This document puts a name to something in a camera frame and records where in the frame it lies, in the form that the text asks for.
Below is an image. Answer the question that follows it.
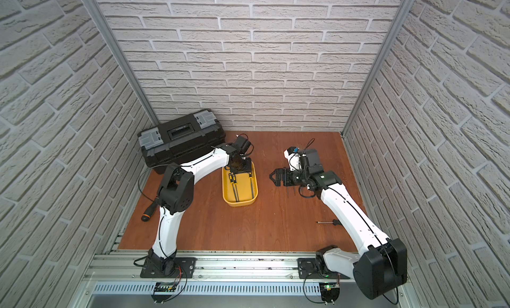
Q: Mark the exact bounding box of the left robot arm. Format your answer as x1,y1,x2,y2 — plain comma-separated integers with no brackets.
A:
146,135,258,276

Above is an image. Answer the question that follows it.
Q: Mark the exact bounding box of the right circuit board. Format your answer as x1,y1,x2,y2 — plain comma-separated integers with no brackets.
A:
319,283,340,304

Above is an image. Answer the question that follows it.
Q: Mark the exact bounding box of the black orange screwdriver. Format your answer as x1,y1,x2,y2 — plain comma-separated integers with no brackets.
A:
141,201,159,222

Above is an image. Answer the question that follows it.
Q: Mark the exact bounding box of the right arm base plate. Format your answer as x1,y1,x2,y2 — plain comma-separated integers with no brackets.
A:
297,257,353,280

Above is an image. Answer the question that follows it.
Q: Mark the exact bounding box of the yellow plastic tray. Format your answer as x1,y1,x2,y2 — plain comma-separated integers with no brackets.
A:
222,163,259,207

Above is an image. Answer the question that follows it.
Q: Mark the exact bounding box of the black plastic toolbox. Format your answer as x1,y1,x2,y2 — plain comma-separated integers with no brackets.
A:
138,109,226,174

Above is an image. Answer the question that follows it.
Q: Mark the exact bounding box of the circuit board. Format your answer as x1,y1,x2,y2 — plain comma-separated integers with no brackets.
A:
319,283,340,304
151,282,183,303

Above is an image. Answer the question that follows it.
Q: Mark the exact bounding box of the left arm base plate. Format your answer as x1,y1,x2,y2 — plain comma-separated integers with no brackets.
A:
140,257,197,279

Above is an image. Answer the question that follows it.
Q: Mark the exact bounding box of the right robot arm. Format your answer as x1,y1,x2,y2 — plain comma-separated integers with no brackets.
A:
270,147,407,299

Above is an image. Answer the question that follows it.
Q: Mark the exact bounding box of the left circuit board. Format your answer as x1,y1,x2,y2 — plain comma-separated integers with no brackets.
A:
151,282,183,303

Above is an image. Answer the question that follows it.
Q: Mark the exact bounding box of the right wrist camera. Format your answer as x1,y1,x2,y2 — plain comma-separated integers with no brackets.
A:
284,147,302,171

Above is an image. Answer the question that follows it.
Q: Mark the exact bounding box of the green black screwdriver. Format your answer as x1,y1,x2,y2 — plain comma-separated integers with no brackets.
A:
316,219,342,226

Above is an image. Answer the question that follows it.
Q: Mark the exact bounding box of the aluminium frame rail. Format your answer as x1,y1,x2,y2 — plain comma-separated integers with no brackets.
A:
82,250,361,284

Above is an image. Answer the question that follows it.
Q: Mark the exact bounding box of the black yellow file tool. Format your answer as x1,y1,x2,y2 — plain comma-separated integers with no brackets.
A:
248,172,254,199
228,172,240,202

